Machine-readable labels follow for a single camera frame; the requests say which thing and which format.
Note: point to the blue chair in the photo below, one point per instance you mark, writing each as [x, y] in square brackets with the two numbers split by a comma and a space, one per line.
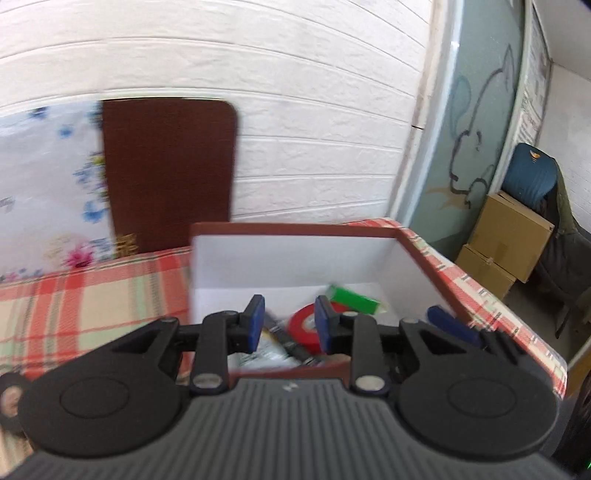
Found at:
[531, 175]

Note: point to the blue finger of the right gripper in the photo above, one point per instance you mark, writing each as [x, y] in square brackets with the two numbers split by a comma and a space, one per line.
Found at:
[446, 322]

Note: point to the brown box lid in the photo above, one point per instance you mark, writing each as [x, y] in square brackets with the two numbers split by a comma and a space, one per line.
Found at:
[169, 163]

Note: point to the black marker pen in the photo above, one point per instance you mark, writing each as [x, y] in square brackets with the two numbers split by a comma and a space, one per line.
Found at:
[294, 349]

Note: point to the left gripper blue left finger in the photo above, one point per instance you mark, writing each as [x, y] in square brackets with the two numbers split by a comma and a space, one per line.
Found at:
[251, 320]

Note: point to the cardboard box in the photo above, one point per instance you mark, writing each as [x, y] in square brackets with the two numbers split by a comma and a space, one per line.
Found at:
[485, 271]
[511, 234]

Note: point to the floral white pillow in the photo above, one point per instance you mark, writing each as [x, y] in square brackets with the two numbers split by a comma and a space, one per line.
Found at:
[55, 211]

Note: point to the brown storage box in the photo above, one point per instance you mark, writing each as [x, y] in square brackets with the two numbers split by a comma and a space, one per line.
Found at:
[291, 265]

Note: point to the lower cardboard box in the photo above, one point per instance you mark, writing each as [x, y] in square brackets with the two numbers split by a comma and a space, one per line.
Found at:
[485, 271]

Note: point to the plaid bed sheet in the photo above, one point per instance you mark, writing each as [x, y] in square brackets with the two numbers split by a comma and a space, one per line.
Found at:
[100, 408]

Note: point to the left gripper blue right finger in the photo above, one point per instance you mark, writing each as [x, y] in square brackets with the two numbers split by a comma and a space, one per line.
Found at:
[325, 314]

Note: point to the red tape roll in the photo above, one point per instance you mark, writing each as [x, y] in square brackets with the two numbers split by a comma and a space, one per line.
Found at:
[301, 327]

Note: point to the black tape roll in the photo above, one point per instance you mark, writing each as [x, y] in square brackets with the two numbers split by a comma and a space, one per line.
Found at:
[13, 386]

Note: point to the green packet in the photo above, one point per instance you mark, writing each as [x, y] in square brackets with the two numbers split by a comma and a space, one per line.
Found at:
[352, 300]

